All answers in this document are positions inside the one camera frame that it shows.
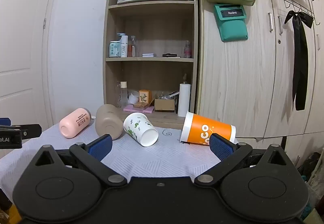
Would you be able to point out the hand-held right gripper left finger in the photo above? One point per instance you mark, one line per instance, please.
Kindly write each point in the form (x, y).
(101, 147)

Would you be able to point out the white flat case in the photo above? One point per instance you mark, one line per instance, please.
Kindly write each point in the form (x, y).
(149, 55)

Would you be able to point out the cardboard box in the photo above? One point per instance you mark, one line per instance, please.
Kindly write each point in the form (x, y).
(164, 105)

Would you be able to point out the small brown box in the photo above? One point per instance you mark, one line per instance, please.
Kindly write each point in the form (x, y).
(141, 105)

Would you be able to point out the pink perfume bottle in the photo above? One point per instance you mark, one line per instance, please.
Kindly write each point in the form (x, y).
(187, 51)

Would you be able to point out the beige cup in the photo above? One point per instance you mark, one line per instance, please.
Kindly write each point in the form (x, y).
(108, 120)

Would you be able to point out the orange cup with white rim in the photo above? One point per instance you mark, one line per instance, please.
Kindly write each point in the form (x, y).
(202, 127)

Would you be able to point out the white paper towel roll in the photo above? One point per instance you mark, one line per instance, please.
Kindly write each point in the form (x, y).
(184, 101)

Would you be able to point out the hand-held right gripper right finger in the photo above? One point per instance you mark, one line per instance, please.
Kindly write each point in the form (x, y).
(221, 147)

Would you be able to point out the wooden wardrobe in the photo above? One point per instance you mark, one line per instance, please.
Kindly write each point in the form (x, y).
(243, 82)

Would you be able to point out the teal printed can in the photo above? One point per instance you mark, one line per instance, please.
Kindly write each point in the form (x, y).
(114, 49)

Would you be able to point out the clear bottle with beige cap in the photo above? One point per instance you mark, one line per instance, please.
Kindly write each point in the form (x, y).
(123, 97)

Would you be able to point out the pink cup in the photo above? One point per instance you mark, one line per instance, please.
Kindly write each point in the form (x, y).
(74, 122)

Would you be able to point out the teal pouch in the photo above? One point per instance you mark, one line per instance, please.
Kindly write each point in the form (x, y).
(231, 27)

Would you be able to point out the white textured tablecloth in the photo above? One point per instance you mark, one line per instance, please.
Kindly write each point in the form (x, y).
(157, 160)

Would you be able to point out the yellow floral box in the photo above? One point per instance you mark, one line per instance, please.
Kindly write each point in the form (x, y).
(145, 96)

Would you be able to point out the red liquid bottle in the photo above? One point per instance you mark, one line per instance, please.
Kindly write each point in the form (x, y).
(131, 49)

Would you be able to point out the black flat case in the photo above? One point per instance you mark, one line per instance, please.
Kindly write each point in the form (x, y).
(169, 55)

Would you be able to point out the black ribbon bow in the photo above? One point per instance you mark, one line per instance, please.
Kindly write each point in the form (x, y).
(300, 61)

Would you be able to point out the wooden shelf unit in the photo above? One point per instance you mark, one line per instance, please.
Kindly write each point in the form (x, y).
(151, 26)

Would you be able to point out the white cup with green print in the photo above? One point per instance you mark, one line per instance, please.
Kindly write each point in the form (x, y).
(138, 127)

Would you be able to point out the pink flat box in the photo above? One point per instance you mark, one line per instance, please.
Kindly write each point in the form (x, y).
(146, 110)

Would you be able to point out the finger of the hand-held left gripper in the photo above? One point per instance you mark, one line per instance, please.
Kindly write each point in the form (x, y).
(31, 131)
(5, 121)

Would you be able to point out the white pump bottle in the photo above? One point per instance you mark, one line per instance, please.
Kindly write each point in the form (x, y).
(124, 48)

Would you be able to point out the white door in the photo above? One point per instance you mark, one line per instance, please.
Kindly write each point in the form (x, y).
(22, 49)

